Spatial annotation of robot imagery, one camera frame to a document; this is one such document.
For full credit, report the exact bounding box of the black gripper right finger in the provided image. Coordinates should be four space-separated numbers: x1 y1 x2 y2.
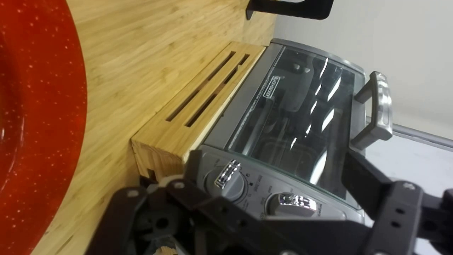
342 149 453 255

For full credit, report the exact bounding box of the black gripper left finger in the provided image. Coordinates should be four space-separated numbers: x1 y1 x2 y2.
87 149 257 255

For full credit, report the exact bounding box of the grey toaster oven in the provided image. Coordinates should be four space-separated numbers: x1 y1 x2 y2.
183 39 396 255

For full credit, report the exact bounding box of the slotted wooden box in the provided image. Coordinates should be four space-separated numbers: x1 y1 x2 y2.
131 42 270 185

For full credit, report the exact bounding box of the red plate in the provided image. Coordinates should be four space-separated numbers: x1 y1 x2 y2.
0 0 90 255

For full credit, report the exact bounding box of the black metal bookend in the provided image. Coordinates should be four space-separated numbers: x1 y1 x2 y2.
245 0 336 22

